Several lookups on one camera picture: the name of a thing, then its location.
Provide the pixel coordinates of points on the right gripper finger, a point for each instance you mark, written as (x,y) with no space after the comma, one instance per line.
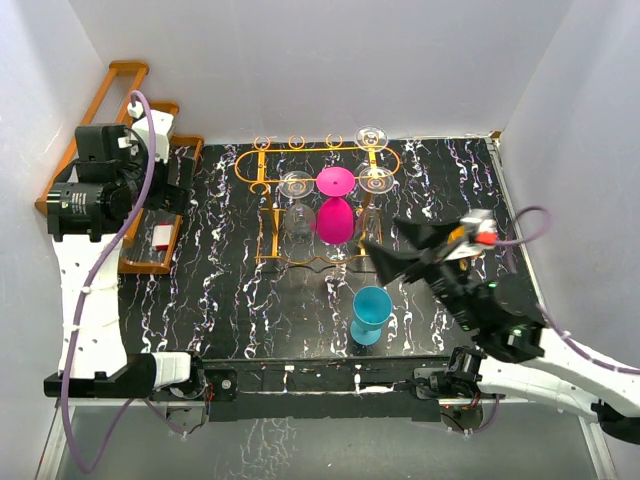
(390,265)
(424,234)

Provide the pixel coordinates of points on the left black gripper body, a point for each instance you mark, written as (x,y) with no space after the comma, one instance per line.
(156,196)

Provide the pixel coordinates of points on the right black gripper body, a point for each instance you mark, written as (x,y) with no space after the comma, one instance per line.
(450,284)

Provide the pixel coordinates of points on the blue plastic wine glass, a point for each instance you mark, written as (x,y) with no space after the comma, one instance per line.
(372,307)

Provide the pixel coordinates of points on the pink plastic wine glass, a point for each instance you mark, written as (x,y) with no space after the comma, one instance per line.
(335,218)

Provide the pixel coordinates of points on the clear flute glass front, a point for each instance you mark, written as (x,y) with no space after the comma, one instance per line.
(374,181)

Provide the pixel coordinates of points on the clear flute glass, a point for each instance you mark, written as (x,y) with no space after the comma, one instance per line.
(372,140)
(374,181)

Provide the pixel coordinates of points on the clear grey wine glass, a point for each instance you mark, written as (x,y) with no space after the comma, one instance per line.
(299,219)

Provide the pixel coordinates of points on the orange plastic wine glass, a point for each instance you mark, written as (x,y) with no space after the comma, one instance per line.
(460,250)

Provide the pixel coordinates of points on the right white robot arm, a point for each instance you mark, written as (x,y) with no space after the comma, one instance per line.
(518,350)

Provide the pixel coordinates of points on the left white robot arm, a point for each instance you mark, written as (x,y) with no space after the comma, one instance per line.
(93,362)

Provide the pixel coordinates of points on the small red white box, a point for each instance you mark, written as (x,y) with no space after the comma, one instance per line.
(162,236)

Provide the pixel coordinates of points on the orange wooden stepped shelf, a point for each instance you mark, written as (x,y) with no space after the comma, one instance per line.
(87,194)

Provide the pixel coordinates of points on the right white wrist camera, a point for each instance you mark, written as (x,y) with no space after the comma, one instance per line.
(480,229)

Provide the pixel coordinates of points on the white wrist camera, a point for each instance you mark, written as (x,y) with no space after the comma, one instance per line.
(480,229)
(163,129)

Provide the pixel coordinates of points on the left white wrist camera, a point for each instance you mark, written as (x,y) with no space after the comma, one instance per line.
(163,129)

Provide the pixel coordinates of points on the gold wire wine glass rack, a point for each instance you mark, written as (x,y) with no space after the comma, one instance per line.
(273,244)

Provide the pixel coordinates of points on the black table front rail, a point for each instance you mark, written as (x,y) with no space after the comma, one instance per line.
(334,388)

